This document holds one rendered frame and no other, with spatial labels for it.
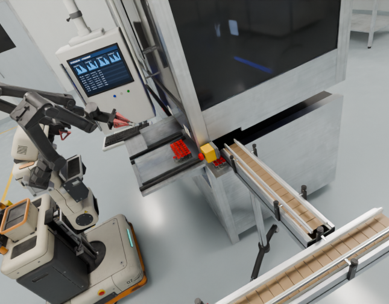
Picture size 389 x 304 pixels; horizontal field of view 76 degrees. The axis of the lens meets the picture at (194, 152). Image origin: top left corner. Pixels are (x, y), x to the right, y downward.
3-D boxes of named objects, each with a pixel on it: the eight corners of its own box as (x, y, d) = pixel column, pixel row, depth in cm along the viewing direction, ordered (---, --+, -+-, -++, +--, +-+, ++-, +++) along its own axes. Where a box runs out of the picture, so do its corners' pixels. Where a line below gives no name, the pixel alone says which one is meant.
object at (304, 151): (222, 104, 374) (208, 44, 322) (334, 187, 212) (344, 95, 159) (161, 132, 360) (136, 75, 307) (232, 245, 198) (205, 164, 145)
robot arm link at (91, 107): (79, 124, 134) (91, 133, 133) (70, 114, 123) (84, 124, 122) (94, 108, 138) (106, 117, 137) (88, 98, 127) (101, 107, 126)
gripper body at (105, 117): (116, 108, 135) (103, 105, 134) (110, 124, 130) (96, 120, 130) (118, 115, 140) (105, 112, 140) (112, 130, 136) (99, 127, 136)
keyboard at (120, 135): (149, 123, 219) (148, 120, 217) (149, 131, 207) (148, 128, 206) (105, 138, 219) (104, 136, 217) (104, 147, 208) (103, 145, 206)
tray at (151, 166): (182, 141, 170) (180, 137, 167) (196, 161, 149) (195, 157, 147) (135, 163, 165) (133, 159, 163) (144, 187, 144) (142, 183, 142)
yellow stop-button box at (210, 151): (214, 151, 139) (211, 141, 135) (220, 157, 134) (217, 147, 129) (202, 157, 138) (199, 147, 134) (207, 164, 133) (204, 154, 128)
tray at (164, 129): (180, 115, 198) (178, 111, 196) (192, 129, 178) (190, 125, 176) (140, 133, 193) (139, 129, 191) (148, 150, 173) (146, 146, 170)
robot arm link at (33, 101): (-1, 108, 87) (20, 124, 86) (32, 87, 94) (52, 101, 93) (40, 162, 126) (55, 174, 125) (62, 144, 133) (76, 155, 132)
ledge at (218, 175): (228, 157, 148) (227, 154, 146) (239, 169, 137) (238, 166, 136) (207, 167, 145) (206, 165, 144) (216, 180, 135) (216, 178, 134)
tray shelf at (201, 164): (178, 115, 203) (178, 113, 202) (217, 160, 148) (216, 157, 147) (124, 140, 196) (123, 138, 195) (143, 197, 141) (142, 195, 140)
